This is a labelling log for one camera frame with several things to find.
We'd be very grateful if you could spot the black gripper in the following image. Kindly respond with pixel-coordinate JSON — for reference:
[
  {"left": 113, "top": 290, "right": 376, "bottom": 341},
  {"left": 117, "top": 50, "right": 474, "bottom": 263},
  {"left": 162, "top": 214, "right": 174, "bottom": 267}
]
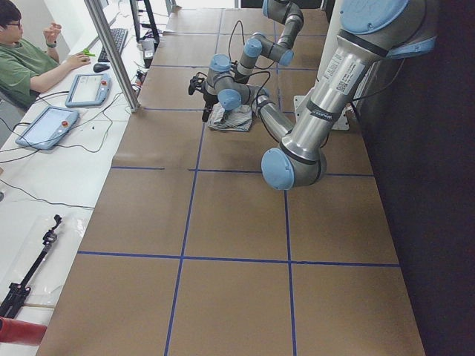
[{"left": 188, "top": 73, "right": 218, "bottom": 122}]

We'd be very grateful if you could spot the near teach pendant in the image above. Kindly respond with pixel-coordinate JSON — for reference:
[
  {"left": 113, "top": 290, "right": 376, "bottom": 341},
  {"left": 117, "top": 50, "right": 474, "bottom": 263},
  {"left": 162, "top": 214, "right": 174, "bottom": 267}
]
[{"left": 16, "top": 106, "right": 79, "bottom": 150}]

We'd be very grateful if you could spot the clear plastic sheet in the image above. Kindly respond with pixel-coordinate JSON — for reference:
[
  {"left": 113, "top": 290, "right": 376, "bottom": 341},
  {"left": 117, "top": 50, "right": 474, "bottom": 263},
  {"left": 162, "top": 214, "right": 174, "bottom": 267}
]
[{"left": 0, "top": 213, "right": 94, "bottom": 309}]

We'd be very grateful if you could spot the person in green shirt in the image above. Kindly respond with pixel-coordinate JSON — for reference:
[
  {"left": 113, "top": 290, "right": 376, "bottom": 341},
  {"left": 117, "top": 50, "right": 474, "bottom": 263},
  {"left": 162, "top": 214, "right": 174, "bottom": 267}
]
[{"left": 1, "top": 1, "right": 91, "bottom": 110}]

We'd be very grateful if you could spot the black keyboard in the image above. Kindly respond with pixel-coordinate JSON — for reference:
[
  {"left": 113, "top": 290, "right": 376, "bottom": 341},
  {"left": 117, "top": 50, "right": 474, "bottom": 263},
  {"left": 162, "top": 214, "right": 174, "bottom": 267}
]
[{"left": 97, "top": 27, "right": 129, "bottom": 63}]

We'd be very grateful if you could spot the navy white striped polo shirt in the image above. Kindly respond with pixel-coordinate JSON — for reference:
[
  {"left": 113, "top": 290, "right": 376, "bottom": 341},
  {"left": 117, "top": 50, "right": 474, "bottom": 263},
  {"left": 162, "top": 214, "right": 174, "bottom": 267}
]
[{"left": 207, "top": 103, "right": 252, "bottom": 132}]

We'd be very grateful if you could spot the black computer mouse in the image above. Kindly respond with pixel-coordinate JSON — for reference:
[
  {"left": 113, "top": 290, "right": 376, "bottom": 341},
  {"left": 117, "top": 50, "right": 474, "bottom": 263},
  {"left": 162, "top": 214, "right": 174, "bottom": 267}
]
[{"left": 93, "top": 62, "right": 110, "bottom": 73}]

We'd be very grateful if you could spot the aluminium frame post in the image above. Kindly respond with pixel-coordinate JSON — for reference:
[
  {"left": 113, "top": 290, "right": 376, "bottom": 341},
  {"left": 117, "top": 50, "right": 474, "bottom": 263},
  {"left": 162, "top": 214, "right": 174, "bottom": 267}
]
[{"left": 84, "top": 0, "right": 140, "bottom": 113}]

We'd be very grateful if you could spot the red cylinder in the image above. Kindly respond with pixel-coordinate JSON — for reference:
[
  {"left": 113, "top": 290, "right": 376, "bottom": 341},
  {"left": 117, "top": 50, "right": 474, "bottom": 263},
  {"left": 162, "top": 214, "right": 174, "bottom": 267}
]
[{"left": 0, "top": 317, "right": 48, "bottom": 346}]

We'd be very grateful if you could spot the far teach pendant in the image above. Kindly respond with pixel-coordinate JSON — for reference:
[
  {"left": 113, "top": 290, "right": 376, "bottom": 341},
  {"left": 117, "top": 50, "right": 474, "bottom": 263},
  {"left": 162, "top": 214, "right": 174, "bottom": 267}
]
[{"left": 65, "top": 73, "right": 111, "bottom": 108}]

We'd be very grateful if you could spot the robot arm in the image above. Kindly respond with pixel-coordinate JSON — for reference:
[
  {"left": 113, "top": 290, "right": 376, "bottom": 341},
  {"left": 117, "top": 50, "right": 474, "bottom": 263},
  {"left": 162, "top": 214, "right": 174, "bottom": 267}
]
[
  {"left": 189, "top": 1, "right": 439, "bottom": 190},
  {"left": 235, "top": 0, "right": 304, "bottom": 84}
]

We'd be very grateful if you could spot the brown table mat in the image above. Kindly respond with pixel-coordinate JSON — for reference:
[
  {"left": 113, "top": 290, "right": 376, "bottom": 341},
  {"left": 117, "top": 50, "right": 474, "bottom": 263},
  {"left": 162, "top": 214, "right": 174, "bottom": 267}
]
[{"left": 39, "top": 7, "right": 424, "bottom": 355}]

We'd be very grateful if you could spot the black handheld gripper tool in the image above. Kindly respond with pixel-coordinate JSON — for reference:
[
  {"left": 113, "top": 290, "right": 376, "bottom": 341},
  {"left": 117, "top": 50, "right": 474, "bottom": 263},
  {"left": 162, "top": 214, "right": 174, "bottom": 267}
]
[{"left": 1, "top": 214, "right": 62, "bottom": 319}]

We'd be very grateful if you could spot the teach pendant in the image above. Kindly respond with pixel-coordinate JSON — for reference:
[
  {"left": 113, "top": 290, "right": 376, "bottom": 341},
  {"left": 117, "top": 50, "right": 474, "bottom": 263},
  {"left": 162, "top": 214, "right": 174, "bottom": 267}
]
[
  {"left": 16, "top": 106, "right": 79, "bottom": 150},
  {"left": 65, "top": 73, "right": 111, "bottom": 108}
]

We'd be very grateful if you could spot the black monitor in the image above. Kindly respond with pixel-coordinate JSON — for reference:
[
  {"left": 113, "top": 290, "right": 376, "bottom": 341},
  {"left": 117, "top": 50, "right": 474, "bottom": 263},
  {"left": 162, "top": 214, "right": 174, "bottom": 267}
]
[{"left": 129, "top": 0, "right": 160, "bottom": 45}]

